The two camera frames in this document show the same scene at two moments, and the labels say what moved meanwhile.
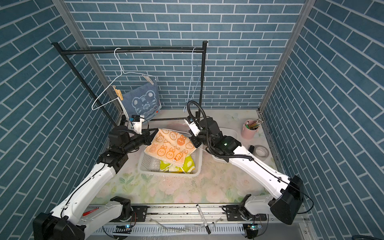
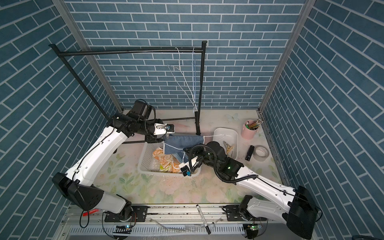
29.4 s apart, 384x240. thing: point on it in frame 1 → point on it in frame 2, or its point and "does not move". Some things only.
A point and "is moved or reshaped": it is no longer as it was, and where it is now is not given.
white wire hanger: (122, 72) → (164, 145)
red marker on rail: (86, 213) does not move
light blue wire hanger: (193, 91) is moved or reshaped
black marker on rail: (203, 219) does not move
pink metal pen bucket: (247, 133) does not move
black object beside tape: (251, 148) does not move
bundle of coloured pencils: (254, 125) does not move
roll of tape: (261, 152) does not move
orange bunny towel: (171, 146) → (168, 163)
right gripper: (196, 143) → (193, 155)
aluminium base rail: (213, 222) does not move
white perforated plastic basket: (149, 166) does not move
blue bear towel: (144, 101) → (175, 144)
